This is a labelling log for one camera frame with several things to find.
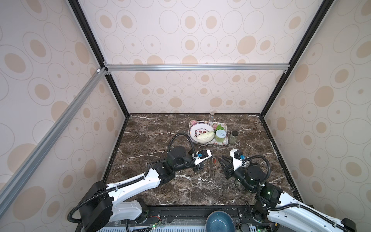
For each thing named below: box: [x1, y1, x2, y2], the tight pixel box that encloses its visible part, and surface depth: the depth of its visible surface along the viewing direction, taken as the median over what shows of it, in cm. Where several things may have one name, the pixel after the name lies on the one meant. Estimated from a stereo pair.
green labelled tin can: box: [214, 129, 227, 143], surface depth 102 cm
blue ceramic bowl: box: [205, 210, 236, 232], surface depth 71 cm
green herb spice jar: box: [228, 130, 239, 145], surface depth 99 cm
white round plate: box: [188, 122, 215, 143], surface depth 111 cm
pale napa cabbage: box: [197, 130, 215, 143], surface depth 103 cm
